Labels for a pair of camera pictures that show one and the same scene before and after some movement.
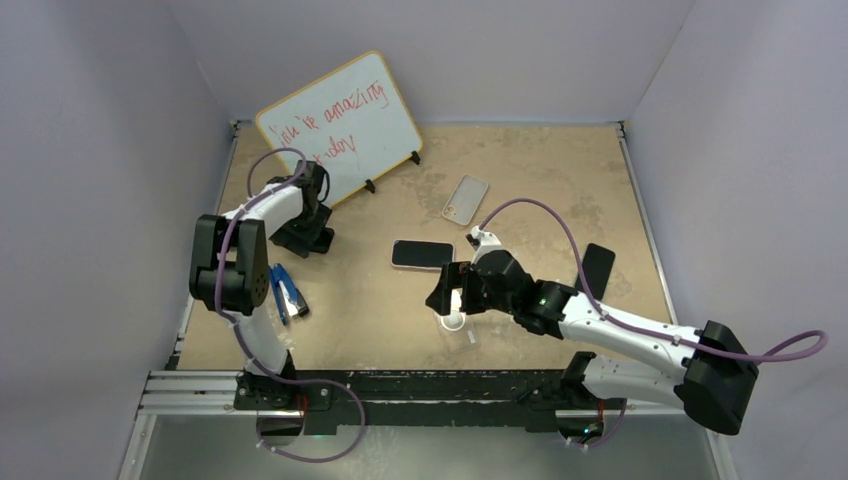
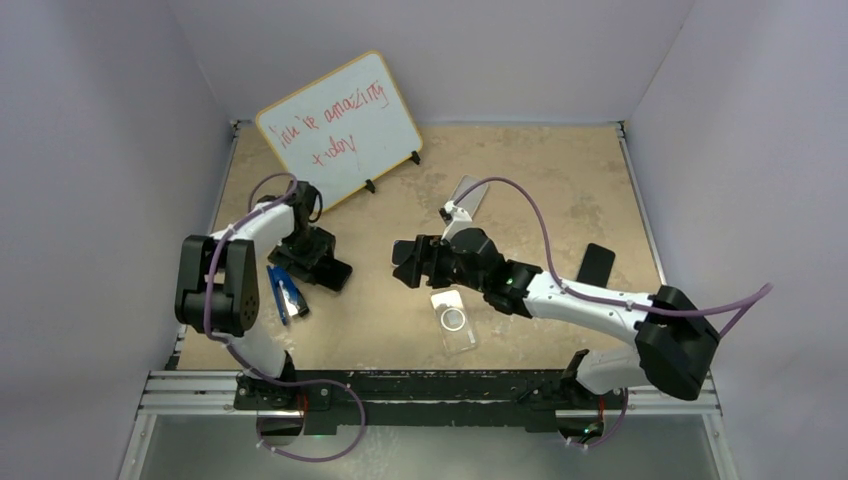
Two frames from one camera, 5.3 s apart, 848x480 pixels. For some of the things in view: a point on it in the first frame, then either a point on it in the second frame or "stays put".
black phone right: x=597 y=265 stays put
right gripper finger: x=473 y=293 → x=427 y=250
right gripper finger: x=452 y=277 → x=411 y=271
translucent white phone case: x=465 y=199 stays put
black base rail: x=323 y=398 stays put
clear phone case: x=460 y=333 stays put
